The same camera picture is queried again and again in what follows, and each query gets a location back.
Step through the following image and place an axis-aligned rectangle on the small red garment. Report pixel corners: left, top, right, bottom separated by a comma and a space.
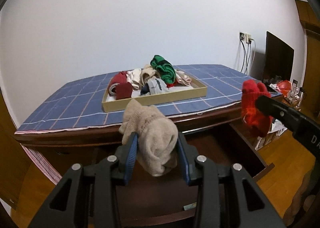
241, 79, 272, 138

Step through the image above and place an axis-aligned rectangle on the wooden drawer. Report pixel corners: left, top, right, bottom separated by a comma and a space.
92, 122, 276, 226

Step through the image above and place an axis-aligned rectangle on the tan underwear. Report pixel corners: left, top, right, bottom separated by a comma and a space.
119, 99, 178, 177

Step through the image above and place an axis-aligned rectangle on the pale pink underwear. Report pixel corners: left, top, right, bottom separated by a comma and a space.
175, 69, 192, 86

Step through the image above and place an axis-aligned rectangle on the maroon grey-banded underwear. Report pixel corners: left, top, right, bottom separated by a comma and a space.
107, 71, 127, 96

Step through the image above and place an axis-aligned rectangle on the green black underwear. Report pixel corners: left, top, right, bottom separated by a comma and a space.
150, 55, 176, 84

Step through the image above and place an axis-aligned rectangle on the beige underwear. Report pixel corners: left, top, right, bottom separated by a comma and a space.
140, 64, 161, 87

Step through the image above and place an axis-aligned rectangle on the dark red underwear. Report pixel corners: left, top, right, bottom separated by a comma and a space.
116, 82, 133, 100

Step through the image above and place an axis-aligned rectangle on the bright red garment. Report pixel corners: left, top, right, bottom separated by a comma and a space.
167, 80, 178, 88

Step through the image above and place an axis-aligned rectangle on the white dotted underwear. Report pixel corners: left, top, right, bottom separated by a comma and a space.
126, 68, 142, 90

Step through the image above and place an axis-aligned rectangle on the grey navy garment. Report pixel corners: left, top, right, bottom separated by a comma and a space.
140, 78, 169, 95

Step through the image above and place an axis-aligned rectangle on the red plastic bag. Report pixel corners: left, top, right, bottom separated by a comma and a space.
277, 80, 291, 97

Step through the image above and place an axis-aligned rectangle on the black flat monitor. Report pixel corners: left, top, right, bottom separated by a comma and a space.
262, 31, 294, 84

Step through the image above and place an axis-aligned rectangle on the dark wooden dresser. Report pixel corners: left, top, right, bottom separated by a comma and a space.
14, 95, 284, 186

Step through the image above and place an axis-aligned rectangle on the blue plaid cloth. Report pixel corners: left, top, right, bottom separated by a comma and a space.
16, 64, 250, 134

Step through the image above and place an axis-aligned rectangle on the shallow cardboard tray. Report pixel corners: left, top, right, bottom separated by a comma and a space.
101, 77, 207, 113

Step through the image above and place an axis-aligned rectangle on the white wall outlet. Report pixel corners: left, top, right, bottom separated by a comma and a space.
245, 33, 252, 44

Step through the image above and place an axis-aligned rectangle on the black power cable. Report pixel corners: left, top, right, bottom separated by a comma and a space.
240, 39, 249, 74

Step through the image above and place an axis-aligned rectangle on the dark wall outlet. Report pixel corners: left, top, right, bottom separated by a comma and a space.
239, 33, 245, 41

